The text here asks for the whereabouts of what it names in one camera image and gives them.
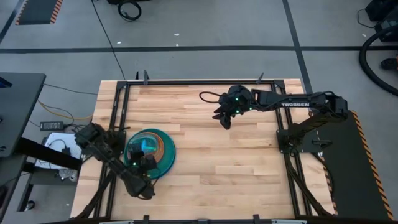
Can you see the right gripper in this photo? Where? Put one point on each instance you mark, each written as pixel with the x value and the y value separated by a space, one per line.
pixel 241 95

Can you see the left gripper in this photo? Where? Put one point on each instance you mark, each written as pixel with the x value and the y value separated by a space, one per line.
pixel 136 166

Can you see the orange bowl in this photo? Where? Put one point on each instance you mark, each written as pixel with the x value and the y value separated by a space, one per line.
pixel 158 143

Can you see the brown plastic plate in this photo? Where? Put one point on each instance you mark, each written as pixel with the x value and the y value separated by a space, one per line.
pixel 163 148

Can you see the large teal green plate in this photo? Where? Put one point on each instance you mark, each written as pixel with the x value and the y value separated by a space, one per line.
pixel 169 152

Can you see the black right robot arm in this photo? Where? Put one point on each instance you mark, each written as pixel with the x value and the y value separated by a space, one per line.
pixel 295 102

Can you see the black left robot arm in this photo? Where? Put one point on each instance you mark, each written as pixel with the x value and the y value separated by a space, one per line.
pixel 115 165

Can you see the black clamp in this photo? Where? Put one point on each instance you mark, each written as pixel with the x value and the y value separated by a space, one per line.
pixel 145 77
pixel 137 76
pixel 256 219
pixel 259 79
pixel 146 219

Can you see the small black plug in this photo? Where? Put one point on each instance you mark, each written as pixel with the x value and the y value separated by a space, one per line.
pixel 66 151

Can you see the white paper sheet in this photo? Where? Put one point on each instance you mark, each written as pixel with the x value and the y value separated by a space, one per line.
pixel 62 136

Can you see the black caster wheel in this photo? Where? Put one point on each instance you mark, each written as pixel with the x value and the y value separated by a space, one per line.
pixel 30 205

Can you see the black desk top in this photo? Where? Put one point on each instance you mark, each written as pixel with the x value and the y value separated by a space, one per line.
pixel 21 105

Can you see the hazard-striped black mat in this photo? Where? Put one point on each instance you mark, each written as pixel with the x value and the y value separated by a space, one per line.
pixel 37 12
pixel 351 161

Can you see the black and orange tool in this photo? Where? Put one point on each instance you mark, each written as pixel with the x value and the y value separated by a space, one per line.
pixel 388 63

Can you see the black equipment case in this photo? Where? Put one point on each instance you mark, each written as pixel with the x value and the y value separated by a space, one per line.
pixel 385 9

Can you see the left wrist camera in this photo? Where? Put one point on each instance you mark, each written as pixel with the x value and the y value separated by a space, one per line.
pixel 150 161

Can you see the black aluminium table frame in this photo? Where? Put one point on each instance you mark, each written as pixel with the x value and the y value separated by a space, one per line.
pixel 199 82

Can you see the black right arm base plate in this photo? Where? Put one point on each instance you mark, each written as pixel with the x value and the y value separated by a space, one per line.
pixel 306 146

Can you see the black desk leg frame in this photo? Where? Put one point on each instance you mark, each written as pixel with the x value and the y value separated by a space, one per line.
pixel 46 152

